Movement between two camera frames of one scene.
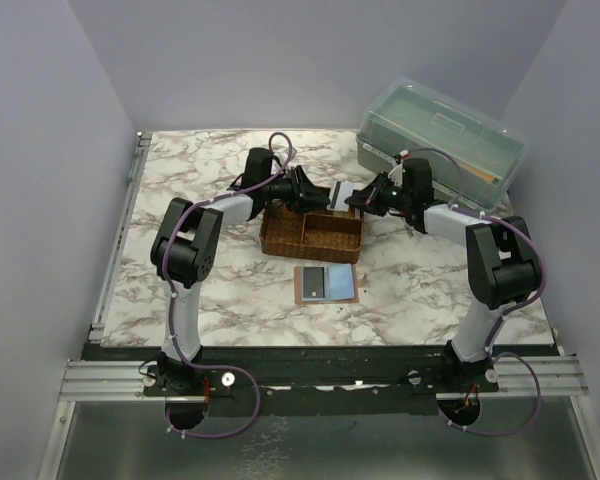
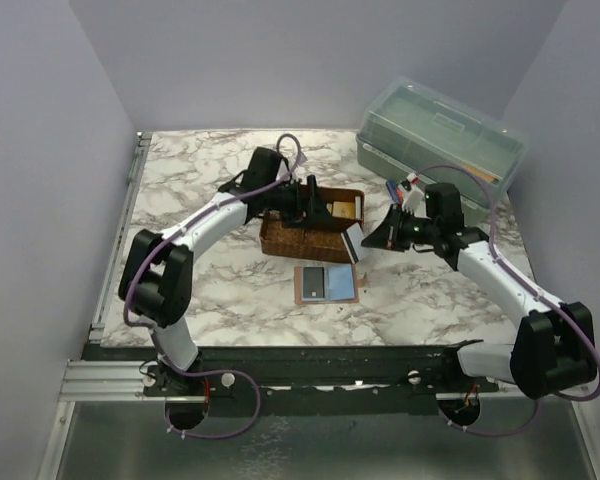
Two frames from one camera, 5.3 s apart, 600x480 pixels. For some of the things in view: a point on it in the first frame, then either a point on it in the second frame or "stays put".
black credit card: (313, 282) stays put
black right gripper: (371, 196) → (388, 235)
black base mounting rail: (289, 376) stays put
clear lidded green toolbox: (474, 156) stays put
